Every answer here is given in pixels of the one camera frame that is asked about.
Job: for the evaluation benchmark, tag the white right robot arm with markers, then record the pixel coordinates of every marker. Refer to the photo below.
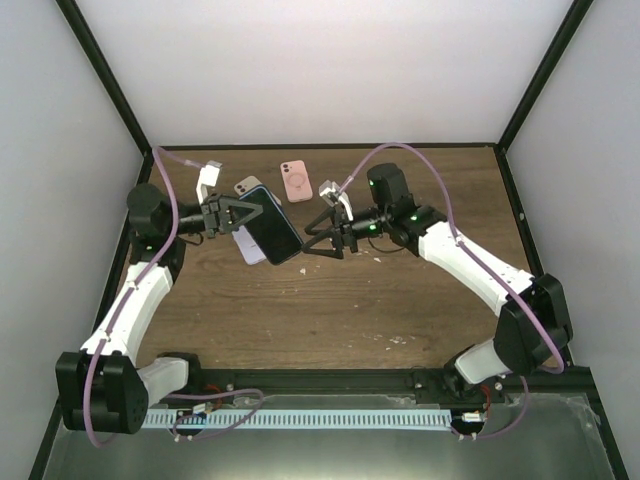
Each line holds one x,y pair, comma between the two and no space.
533,319

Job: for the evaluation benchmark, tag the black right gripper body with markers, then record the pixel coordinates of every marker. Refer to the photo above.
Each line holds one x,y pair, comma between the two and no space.
348,238

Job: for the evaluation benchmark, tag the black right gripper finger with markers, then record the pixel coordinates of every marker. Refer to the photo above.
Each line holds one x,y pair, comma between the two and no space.
329,245
323,224

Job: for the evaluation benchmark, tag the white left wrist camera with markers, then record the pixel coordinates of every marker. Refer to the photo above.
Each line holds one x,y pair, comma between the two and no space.
207,179

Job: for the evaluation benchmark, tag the black frame rail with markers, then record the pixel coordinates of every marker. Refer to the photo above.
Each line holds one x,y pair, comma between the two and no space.
427,385

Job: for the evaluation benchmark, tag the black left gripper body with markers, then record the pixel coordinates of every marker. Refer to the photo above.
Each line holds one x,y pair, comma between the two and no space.
210,212

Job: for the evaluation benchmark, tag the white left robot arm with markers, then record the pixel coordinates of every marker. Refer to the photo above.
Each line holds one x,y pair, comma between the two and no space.
101,388

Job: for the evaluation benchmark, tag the black phone case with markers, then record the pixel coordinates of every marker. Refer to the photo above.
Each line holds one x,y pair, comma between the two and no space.
272,231

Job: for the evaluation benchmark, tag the light blue slotted strip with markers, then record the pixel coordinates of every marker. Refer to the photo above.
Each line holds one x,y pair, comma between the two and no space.
436,420

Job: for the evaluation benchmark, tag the cream phone case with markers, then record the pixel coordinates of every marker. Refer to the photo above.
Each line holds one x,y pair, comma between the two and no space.
247,185

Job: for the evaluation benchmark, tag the pink phone case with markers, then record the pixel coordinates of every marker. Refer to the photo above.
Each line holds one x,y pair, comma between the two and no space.
296,181

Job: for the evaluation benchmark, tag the lavender phone case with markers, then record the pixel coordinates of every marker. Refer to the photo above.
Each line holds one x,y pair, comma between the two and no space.
250,251

